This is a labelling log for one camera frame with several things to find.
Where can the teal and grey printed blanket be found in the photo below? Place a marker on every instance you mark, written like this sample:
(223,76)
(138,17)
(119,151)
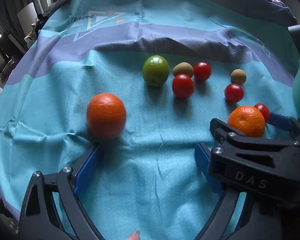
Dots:
(150,180)

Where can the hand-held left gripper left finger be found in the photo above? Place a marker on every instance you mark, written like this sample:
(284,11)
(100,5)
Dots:
(86,170)

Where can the brown kiwi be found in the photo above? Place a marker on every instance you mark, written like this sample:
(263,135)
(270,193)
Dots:
(182,68)

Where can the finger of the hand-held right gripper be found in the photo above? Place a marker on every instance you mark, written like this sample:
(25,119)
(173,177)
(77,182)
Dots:
(230,135)
(280,121)

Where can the person's left hand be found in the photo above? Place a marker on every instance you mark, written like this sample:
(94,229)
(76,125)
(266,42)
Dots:
(134,236)

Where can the green apple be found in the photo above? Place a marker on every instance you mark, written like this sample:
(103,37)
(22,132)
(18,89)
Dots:
(155,70)

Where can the red cherry tomato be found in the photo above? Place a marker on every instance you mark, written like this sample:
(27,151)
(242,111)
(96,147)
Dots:
(263,110)
(183,86)
(234,93)
(202,71)

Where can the orange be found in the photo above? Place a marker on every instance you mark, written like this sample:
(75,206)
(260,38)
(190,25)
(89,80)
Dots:
(106,116)
(246,121)

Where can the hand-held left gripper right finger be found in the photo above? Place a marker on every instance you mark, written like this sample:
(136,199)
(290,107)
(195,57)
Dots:
(202,162)

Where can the white panel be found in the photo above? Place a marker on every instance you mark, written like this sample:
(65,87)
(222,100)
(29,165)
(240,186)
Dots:
(26,17)

